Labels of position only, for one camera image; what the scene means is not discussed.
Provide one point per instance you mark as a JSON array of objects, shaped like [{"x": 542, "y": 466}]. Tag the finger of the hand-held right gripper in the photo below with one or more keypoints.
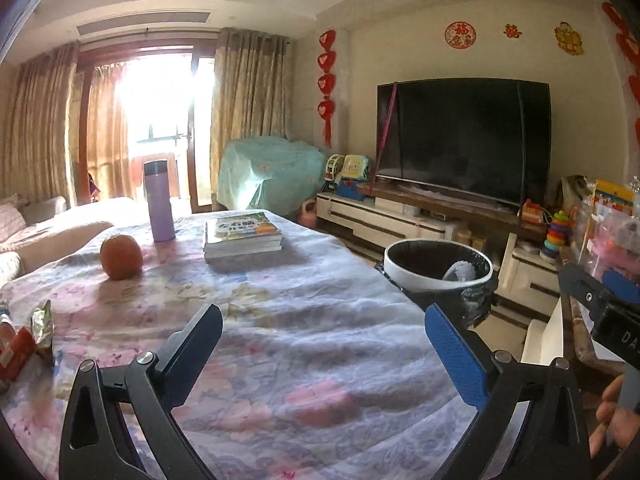
[
  {"x": 575, "y": 285},
  {"x": 622, "y": 287}
]

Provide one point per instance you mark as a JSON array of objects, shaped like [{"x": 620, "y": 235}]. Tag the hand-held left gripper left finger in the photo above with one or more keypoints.
[{"x": 192, "y": 350}]

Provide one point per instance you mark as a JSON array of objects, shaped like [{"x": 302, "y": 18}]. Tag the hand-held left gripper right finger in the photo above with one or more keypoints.
[{"x": 455, "y": 355}]

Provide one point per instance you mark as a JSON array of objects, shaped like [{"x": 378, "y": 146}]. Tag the white-rimmed bin with black bag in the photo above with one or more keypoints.
[{"x": 400, "y": 270}]

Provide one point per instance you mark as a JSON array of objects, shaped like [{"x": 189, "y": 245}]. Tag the person's right hand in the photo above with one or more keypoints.
[{"x": 625, "y": 425}]

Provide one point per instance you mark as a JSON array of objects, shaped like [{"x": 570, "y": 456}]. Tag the white chair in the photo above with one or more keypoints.
[{"x": 542, "y": 335}]

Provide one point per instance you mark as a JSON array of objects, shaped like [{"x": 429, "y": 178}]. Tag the plastic bag of toys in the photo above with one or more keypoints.
[{"x": 605, "y": 225}]

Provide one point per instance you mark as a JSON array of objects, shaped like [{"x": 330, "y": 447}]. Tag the orange toy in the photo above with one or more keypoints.
[{"x": 532, "y": 212}]

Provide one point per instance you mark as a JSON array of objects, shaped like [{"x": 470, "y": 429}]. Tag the orange fruit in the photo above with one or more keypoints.
[{"x": 121, "y": 257}]

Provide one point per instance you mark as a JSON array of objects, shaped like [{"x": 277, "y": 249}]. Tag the stack of picture books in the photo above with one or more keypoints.
[{"x": 242, "y": 232}]

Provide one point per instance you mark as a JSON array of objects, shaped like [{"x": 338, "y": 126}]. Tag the green jelly cup wrapper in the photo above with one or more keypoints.
[{"x": 42, "y": 330}]

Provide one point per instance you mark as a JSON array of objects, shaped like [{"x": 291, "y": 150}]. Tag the purple thermos bottle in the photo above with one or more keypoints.
[{"x": 160, "y": 200}]

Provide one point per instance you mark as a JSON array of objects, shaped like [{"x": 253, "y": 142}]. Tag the white television cabinet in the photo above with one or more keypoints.
[{"x": 380, "y": 215}]

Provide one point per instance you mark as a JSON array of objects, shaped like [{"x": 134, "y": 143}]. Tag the light sofa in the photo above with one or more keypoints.
[{"x": 75, "y": 225}]

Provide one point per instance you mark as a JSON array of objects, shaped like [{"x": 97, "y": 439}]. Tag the red tube packet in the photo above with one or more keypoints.
[{"x": 15, "y": 360}]

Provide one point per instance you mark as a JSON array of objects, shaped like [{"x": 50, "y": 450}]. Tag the pink kettlebell toy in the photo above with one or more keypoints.
[{"x": 308, "y": 214}]

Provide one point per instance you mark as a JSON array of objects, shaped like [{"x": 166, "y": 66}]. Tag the black flat-screen television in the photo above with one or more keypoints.
[{"x": 465, "y": 140}]

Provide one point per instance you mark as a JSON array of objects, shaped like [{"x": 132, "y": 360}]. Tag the teal cloth-covered furniture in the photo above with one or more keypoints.
[{"x": 270, "y": 175}]

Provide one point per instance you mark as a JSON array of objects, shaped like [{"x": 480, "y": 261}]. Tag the blue toy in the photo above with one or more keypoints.
[{"x": 350, "y": 190}]

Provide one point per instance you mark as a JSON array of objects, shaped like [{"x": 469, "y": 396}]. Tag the yellow teal toy box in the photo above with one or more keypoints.
[{"x": 356, "y": 166}]

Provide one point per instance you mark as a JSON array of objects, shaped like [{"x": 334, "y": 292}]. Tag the pink striped pillow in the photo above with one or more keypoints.
[{"x": 11, "y": 224}]

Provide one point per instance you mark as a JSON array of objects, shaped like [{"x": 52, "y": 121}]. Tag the green yellow toy wheel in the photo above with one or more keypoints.
[{"x": 332, "y": 167}]

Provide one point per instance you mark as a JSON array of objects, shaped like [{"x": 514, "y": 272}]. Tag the beige patterned curtain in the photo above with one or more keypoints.
[
  {"x": 107, "y": 130},
  {"x": 40, "y": 120},
  {"x": 250, "y": 90}
]

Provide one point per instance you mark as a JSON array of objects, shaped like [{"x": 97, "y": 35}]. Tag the pink stick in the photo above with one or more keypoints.
[{"x": 387, "y": 125}]

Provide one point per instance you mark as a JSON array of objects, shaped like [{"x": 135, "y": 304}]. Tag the red heart hanging decoration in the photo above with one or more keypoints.
[
  {"x": 327, "y": 62},
  {"x": 625, "y": 45}
]

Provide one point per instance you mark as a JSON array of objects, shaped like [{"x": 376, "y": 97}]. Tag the gold and red wall sticker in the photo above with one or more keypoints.
[{"x": 569, "y": 37}]

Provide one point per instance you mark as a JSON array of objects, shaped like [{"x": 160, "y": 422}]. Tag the red character wall sticker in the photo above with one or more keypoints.
[{"x": 512, "y": 31}]

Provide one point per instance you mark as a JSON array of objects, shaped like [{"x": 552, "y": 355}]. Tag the round red wall sticker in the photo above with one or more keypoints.
[{"x": 460, "y": 35}]

